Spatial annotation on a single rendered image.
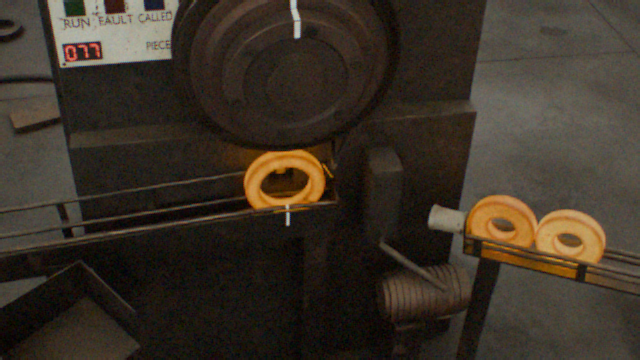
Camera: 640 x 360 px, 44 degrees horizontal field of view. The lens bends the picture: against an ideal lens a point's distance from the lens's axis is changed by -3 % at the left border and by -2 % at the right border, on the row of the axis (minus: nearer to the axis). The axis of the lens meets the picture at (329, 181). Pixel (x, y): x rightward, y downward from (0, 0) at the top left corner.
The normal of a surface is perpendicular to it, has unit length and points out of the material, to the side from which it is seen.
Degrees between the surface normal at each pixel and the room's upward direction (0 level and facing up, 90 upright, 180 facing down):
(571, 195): 0
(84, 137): 0
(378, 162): 0
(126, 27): 90
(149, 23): 90
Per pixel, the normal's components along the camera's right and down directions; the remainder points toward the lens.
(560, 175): 0.04, -0.76
